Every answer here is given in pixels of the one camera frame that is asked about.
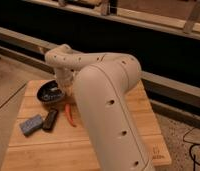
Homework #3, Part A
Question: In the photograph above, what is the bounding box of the dark ceramic bowl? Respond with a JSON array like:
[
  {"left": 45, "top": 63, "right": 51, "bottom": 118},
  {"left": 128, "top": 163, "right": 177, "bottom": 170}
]
[{"left": 37, "top": 80, "right": 65, "bottom": 103}]

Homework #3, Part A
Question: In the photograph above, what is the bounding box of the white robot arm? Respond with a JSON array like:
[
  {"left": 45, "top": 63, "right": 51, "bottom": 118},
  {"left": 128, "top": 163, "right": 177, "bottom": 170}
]
[{"left": 45, "top": 44, "right": 155, "bottom": 171}]

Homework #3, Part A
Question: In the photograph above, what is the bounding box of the black rectangular block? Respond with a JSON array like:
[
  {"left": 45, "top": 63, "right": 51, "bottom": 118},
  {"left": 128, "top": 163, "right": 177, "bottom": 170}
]
[{"left": 42, "top": 109, "right": 58, "bottom": 131}]

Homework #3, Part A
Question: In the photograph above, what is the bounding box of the blue sponge block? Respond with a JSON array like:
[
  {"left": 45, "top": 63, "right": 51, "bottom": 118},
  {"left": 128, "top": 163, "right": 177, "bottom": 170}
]
[{"left": 19, "top": 114, "right": 43, "bottom": 136}]

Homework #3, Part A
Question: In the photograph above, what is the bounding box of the wooden cutting board table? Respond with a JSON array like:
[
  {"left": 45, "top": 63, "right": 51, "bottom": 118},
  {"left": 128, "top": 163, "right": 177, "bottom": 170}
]
[{"left": 1, "top": 80, "right": 172, "bottom": 171}]

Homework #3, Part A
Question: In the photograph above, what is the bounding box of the black cable on floor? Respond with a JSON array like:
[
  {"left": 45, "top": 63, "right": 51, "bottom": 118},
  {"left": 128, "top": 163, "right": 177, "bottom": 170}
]
[{"left": 182, "top": 127, "right": 200, "bottom": 168}]

